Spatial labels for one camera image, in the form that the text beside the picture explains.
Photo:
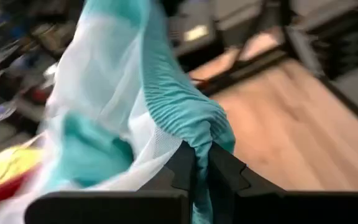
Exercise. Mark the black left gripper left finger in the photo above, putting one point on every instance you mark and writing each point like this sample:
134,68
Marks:
104,207

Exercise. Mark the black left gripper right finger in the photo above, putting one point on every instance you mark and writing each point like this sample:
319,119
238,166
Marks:
291,208

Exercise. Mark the turquoise shorts white mesh lining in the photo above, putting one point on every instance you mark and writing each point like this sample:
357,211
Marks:
120,93

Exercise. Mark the yellow cloth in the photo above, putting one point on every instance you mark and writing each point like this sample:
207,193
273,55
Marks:
8,165

